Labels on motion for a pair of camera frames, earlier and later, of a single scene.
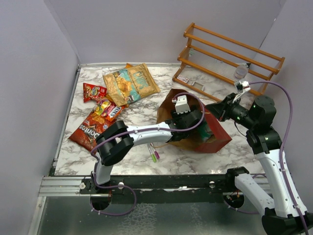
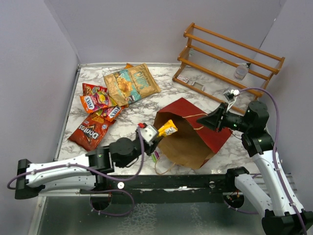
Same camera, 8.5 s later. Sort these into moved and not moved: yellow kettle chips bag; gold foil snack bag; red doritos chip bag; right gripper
Moved: right gripper
Not moved: yellow kettle chips bag; gold foil snack bag; red doritos chip bag
